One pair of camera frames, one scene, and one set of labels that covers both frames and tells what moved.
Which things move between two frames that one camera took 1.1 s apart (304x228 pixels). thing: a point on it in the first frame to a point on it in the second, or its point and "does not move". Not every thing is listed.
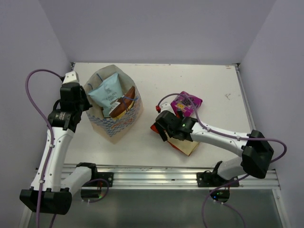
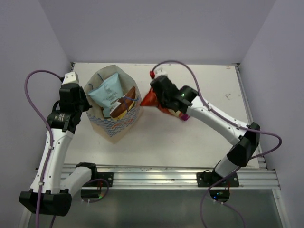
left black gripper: (87, 105) does not move
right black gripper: (162, 133) to (160, 100)
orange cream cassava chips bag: (185, 147) to (151, 100)
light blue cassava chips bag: (107, 92) does not move
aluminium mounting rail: (132, 176) does not move
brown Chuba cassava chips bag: (126, 103) does not move
